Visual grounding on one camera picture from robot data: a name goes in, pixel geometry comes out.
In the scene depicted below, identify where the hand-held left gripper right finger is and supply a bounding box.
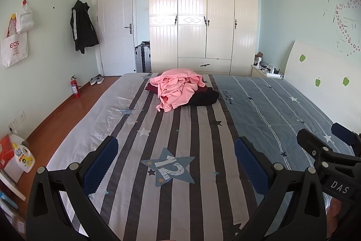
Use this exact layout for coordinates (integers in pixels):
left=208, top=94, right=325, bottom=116
left=234, top=136, right=328, bottom=241

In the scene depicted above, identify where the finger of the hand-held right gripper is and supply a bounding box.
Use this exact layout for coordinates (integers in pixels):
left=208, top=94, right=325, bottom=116
left=331, top=122, right=361, bottom=147
left=297, top=129, right=333, bottom=162

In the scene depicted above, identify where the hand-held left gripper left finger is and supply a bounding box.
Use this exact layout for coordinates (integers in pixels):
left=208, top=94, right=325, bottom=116
left=26, top=136, right=122, bottom=241

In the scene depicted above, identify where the pink printed t-shirt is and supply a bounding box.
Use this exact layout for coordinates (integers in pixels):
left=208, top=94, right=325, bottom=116
left=150, top=68, right=207, bottom=113

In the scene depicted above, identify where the person's right hand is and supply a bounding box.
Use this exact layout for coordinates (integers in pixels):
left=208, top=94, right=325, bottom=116
left=326, top=197, right=346, bottom=230

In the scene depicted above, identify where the bed with striped star sheet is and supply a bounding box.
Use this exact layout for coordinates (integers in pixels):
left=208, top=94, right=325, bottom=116
left=46, top=72, right=361, bottom=241

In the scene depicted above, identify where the white headboard with apple stickers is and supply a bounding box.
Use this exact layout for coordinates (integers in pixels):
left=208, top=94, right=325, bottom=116
left=283, top=40, right=361, bottom=134

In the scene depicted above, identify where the white detergent bottle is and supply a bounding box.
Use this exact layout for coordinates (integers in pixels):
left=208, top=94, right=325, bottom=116
left=13, top=145, right=36, bottom=173

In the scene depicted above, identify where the white power strip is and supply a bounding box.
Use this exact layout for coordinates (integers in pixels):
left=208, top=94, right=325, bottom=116
left=265, top=66, right=283, bottom=78

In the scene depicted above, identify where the black garment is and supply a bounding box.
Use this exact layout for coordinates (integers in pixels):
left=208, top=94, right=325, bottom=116
left=182, top=89, right=220, bottom=106

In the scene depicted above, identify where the red fire extinguisher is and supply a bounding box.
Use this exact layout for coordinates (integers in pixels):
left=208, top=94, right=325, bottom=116
left=70, top=75, right=81, bottom=98

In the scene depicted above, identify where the cream nightstand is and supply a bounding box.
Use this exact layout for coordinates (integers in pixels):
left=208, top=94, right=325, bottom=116
left=251, top=64, right=283, bottom=79

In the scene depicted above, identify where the maroon garment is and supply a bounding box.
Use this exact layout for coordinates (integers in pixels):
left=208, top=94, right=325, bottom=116
left=145, top=82, right=209, bottom=95

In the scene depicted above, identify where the white shelf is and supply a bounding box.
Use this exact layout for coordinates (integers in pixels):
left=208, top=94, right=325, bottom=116
left=0, top=169, right=26, bottom=200

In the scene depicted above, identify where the red box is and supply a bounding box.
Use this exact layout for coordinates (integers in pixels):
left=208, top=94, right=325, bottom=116
left=0, top=134, right=14, bottom=171

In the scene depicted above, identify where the silver ribbed upright suitcase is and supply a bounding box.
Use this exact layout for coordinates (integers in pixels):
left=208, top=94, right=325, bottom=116
left=135, top=41, right=151, bottom=73

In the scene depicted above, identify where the black jacket with white stripes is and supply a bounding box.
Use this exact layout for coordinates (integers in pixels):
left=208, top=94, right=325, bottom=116
left=70, top=0, right=100, bottom=54

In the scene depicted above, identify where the white tote bag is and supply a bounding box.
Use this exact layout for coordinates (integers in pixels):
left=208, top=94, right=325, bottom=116
left=0, top=18, right=29, bottom=68

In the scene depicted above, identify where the white door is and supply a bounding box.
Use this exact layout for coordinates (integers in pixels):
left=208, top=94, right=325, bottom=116
left=96, top=0, right=136, bottom=76

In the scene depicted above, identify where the white plastic bag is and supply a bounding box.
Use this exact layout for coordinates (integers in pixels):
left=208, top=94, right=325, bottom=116
left=15, top=2, right=36, bottom=34

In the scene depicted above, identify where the cream wardrobe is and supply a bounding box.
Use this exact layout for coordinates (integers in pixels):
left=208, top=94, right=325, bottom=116
left=148, top=0, right=258, bottom=77

